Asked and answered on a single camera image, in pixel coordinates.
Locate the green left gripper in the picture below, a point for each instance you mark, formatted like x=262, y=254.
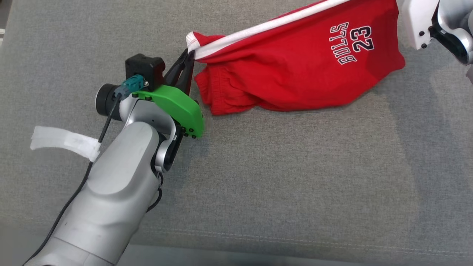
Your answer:
x=177, y=107

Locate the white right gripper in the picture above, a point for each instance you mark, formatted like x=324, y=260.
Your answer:
x=417, y=22

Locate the red Bulls 23 shorts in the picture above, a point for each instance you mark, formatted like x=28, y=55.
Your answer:
x=295, y=66

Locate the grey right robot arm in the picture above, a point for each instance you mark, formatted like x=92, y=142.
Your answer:
x=456, y=29

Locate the white tape flag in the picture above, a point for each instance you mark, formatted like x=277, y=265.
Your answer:
x=66, y=142

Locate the grey fabric sofa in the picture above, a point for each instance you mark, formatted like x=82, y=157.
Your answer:
x=295, y=184

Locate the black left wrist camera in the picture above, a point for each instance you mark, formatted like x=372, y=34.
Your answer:
x=146, y=70

